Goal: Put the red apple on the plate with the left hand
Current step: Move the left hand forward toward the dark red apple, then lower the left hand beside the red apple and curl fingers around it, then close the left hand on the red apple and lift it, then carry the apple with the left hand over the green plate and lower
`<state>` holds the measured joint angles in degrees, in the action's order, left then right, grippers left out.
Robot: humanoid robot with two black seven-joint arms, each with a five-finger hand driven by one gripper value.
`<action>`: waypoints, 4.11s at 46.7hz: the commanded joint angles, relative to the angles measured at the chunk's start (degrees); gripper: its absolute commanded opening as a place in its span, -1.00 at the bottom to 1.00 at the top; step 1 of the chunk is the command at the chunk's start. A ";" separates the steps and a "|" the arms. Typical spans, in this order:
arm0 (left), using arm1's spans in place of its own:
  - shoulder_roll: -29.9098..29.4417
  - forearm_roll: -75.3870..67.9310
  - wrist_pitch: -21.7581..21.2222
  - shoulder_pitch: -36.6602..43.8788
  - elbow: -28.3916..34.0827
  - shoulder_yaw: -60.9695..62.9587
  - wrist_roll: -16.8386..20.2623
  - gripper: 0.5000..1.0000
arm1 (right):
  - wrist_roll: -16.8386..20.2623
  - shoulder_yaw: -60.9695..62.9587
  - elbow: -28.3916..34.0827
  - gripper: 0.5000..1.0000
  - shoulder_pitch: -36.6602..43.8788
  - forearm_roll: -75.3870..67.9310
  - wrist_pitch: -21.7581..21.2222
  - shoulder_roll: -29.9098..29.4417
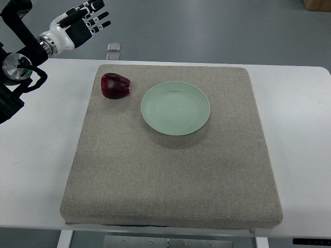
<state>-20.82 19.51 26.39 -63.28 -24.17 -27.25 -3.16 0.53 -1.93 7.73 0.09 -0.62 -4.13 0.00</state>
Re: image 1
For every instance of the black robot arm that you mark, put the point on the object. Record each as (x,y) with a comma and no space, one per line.
(19,71)

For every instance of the white table leg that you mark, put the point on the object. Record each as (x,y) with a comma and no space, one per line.
(262,242)
(65,239)

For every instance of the beige fabric cushion mat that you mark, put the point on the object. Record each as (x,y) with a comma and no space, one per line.
(126,173)

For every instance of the metal table frame plate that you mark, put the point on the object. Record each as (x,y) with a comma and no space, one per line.
(131,241)

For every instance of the cardboard box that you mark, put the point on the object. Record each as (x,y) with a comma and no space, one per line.
(318,5)

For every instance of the black table control panel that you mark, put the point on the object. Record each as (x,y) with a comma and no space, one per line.
(312,241)

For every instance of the light green plate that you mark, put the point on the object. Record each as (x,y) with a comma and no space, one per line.
(175,108)

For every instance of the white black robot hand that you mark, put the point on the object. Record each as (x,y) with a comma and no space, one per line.
(77,25)

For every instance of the white right table leg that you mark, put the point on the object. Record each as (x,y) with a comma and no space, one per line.
(262,242)

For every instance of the white left table leg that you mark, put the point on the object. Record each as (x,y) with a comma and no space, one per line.
(65,239)

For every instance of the red apple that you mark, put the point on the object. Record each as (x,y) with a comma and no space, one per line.
(115,86)

